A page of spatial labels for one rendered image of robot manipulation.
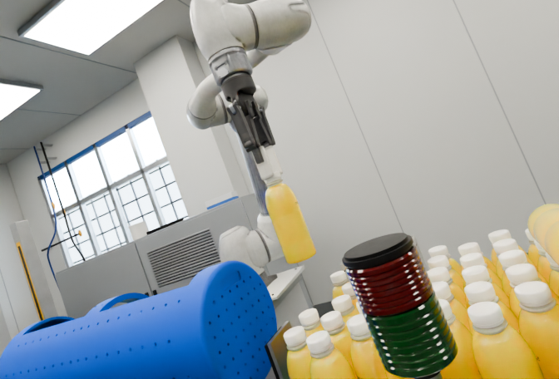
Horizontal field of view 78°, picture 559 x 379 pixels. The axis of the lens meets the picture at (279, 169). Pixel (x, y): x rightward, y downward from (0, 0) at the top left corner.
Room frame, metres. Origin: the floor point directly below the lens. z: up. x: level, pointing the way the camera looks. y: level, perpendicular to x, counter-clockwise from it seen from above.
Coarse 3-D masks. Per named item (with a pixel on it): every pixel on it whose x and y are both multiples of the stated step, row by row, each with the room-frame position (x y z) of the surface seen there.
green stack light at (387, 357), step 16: (432, 304) 0.28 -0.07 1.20; (368, 320) 0.30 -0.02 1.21; (384, 320) 0.28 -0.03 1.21; (400, 320) 0.28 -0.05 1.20; (416, 320) 0.28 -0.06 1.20; (432, 320) 0.28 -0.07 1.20; (384, 336) 0.29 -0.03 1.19; (400, 336) 0.28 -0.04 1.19; (416, 336) 0.28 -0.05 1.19; (432, 336) 0.28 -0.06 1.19; (448, 336) 0.29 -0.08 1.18; (384, 352) 0.29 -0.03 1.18; (400, 352) 0.28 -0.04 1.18; (416, 352) 0.28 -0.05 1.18; (432, 352) 0.28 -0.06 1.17; (448, 352) 0.28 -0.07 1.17; (384, 368) 0.30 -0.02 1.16; (400, 368) 0.28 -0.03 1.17; (416, 368) 0.28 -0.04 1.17; (432, 368) 0.27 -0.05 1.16
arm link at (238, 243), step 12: (240, 228) 1.46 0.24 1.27; (228, 240) 1.42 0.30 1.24; (240, 240) 1.42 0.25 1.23; (252, 240) 1.44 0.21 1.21; (228, 252) 1.41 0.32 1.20; (240, 252) 1.41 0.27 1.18; (252, 252) 1.43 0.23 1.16; (264, 252) 1.45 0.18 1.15; (252, 264) 1.43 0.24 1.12; (264, 264) 1.47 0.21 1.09
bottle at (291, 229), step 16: (272, 192) 0.74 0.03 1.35; (288, 192) 0.74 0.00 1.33; (272, 208) 0.74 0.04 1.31; (288, 208) 0.73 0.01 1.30; (288, 224) 0.73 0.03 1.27; (304, 224) 0.75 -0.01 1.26; (288, 240) 0.73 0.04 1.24; (304, 240) 0.74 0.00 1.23; (288, 256) 0.74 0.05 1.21; (304, 256) 0.73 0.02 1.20
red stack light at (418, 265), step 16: (400, 256) 0.28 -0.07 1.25; (416, 256) 0.29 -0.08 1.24; (352, 272) 0.29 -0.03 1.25; (368, 272) 0.28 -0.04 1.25; (384, 272) 0.28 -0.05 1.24; (400, 272) 0.28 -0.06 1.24; (416, 272) 0.28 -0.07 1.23; (368, 288) 0.28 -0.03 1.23; (384, 288) 0.28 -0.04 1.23; (400, 288) 0.27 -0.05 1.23; (416, 288) 0.28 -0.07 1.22; (432, 288) 0.29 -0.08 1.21; (368, 304) 0.29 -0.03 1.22; (384, 304) 0.28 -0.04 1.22; (400, 304) 0.28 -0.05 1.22; (416, 304) 0.28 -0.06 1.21
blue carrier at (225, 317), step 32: (192, 288) 0.78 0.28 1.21; (224, 288) 0.81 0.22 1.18; (256, 288) 0.91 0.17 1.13; (64, 320) 1.26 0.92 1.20; (96, 320) 0.91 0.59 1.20; (128, 320) 0.84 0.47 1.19; (160, 320) 0.77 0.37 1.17; (192, 320) 0.72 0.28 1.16; (224, 320) 0.77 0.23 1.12; (256, 320) 0.86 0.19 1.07; (32, 352) 1.00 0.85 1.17; (64, 352) 0.92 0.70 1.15; (96, 352) 0.85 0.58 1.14; (128, 352) 0.80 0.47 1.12; (160, 352) 0.75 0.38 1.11; (192, 352) 0.71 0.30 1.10; (224, 352) 0.74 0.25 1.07; (256, 352) 0.83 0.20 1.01
